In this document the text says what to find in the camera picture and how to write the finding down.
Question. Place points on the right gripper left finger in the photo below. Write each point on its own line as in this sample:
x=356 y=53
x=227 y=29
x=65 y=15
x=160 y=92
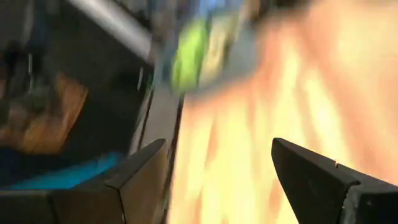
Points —
x=140 y=193

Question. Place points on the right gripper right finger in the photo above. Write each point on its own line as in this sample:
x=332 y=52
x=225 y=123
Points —
x=326 y=193

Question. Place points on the pale green microfiber towel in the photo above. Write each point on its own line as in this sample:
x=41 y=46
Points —
x=219 y=43

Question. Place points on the silver aluminium rail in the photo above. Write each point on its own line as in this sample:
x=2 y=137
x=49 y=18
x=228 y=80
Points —
x=161 y=118

